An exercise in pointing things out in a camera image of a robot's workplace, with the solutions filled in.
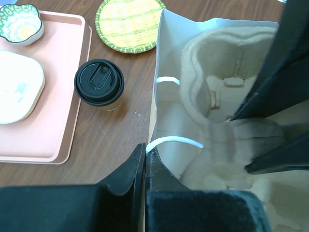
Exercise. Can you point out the cardboard cup carrier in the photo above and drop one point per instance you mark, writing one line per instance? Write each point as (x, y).
(218, 69)

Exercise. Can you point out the cream square plate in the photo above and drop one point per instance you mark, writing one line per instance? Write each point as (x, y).
(21, 84)

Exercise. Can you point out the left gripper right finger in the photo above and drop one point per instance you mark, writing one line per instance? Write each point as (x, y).
(172, 207)

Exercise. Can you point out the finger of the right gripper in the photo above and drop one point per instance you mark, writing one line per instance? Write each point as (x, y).
(283, 80)
(292, 155)

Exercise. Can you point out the small floral bowl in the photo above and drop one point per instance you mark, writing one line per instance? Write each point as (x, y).
(20, 24)

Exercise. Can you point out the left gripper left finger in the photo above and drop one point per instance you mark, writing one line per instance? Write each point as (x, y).
(113, 204)

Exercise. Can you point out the brown paper coffee cup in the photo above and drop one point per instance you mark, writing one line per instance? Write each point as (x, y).
(113, 105)

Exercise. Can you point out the round woven yellow coaster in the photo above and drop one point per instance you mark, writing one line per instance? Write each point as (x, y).
(129, 26)

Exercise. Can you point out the brown paper bag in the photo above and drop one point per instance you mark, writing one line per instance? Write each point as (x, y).
(178, 136)

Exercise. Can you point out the black coffee cup lid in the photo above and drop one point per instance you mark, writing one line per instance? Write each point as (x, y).
(99, 82)

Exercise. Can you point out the pink serving tray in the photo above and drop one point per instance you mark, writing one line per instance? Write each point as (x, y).
(46, 135)

